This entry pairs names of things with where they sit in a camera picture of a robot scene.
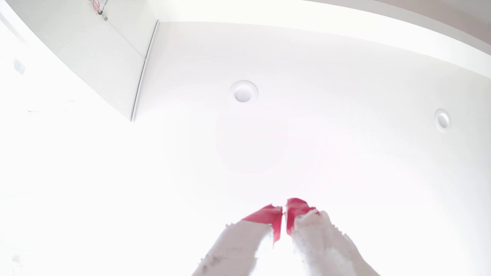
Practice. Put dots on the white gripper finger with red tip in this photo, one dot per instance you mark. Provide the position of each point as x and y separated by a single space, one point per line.
318 241
245 241

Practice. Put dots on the round recessed ceiling light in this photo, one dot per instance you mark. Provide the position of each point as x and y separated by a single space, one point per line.
442 120
244 92

